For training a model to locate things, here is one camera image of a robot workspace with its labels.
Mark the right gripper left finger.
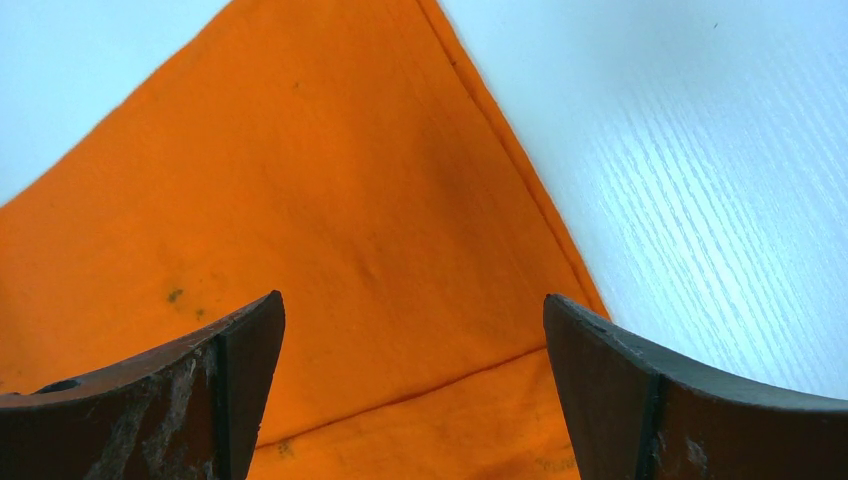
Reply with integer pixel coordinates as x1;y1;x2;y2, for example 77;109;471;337
1;291;285;479

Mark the orange t shirt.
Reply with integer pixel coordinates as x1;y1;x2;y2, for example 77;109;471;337
1;1;603;479

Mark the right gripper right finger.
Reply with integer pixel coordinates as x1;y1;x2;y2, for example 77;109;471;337
543;294;847;479

